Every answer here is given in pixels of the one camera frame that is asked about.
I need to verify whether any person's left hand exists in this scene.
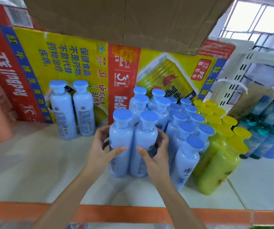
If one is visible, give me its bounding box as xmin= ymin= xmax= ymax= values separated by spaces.
xmin=84 ymin=125 xmax=126 ymax=176

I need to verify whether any person's right hand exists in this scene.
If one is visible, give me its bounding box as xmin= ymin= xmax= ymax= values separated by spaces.
xmin=137 ymin=129 xmax=173 ymax=189

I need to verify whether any light blue shampoo bottle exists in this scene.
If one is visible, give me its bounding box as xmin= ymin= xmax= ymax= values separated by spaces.
xmin=109 ymin=109 xmax=134 ymax=178
xmin=73 ymin=80 xmax=96 ymax=137
xmin=49 ymin=80 xmax=78 ymax=141
xmin=130 ymin=111 xmax=159 ymax=178

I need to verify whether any person's right forearm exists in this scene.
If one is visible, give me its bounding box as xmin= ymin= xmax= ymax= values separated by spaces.
xmin=149 ymin=180 xmax=208 ymax=229

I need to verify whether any person's left forearm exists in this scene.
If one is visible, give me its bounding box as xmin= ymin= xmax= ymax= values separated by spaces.
xmin=31 ymin=164 xmax=100 ymax=229

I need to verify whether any group of light blue bottles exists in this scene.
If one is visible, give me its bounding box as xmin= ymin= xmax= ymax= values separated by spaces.
xmin=128 ymin=86 xmax=215 ymax=192

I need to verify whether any group of yellow bottles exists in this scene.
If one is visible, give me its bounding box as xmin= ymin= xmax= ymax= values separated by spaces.
xmin=193 ymin=99 xmax=252 ymax=196

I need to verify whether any yellow red drink carton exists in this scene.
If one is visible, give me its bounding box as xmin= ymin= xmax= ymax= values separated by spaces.
xmin=108 ymin=39 xmax=236 ymax=125
xmin=0 ymin=3 xmax=109 ymax=125

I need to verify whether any brown cardboard sheet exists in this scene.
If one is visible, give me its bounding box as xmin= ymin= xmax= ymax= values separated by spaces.
xmin=227 ymin=82 xmax=274 ymax=122

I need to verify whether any group of teal blue bottles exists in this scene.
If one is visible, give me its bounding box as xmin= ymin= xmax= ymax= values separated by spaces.
xmin=237 ymin=95 xmax=274 ymax=160

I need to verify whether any white perforated shelf upright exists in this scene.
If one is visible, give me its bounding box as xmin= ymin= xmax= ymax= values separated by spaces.
xmin=208 ymin=38 xmax=255 ymax=108

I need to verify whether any brown cardboard box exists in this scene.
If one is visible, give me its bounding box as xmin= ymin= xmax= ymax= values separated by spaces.
xmin=22 ymin=0 xmax=237 ymax=56

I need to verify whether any window with metal bars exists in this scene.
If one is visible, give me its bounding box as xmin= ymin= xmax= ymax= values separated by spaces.
xmin=219 ymin=0 xmax=274 ymax=44

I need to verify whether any orange shelf edge rail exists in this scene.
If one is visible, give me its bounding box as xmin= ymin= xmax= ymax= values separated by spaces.
xmin=0 ymin=201 xmax=274 ymax=225

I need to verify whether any white wire rack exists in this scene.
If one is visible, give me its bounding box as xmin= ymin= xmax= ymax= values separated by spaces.
xmin=243 ymin=33 xmax=274 ymax=94

